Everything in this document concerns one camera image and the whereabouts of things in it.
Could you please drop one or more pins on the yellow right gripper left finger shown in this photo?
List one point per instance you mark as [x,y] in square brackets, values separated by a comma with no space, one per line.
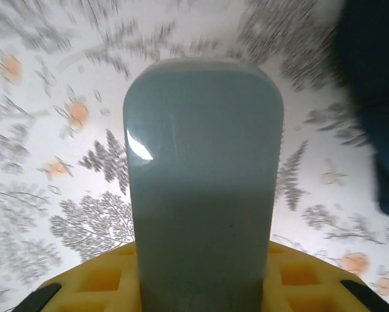
[93,286]

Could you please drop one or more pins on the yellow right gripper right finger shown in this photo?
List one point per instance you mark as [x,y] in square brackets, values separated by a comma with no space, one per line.
[311,286]

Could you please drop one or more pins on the light blue pencil case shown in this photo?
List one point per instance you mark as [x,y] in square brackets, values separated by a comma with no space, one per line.
[204,178]

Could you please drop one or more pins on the navy blue backpack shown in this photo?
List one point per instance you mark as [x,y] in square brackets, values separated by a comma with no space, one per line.
[376,81]

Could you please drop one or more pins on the floral table cover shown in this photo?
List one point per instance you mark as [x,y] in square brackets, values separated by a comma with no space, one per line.
[51,146]

